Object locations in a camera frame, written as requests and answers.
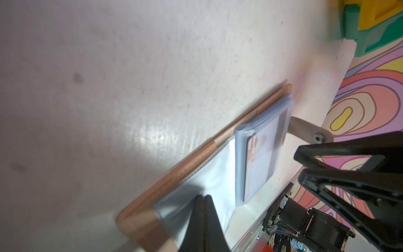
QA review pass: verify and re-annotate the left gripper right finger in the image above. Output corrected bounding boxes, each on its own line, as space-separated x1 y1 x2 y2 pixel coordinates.
204 195 230 252

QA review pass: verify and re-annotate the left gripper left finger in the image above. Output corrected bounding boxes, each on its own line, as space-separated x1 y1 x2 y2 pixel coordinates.
178 195 206 252

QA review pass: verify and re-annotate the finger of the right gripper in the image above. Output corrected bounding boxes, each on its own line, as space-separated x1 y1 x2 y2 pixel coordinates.
298 169 403 252
294 131 403 172

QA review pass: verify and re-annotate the tan leather card holder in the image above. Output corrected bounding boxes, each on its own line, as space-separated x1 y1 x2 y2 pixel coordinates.
115 79 334 252

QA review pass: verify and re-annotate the white card with black stripe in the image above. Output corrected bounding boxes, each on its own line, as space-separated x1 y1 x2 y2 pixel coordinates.
243 109 288 204

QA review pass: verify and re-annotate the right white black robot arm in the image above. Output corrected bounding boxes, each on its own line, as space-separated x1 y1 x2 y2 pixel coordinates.
262 131 403 252

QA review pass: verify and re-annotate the green plastic bin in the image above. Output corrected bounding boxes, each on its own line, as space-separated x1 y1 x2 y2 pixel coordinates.
340 4 403 57

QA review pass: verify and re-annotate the yellow plastic bin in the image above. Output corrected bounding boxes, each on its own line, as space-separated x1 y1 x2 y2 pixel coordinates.
343 0 403 30

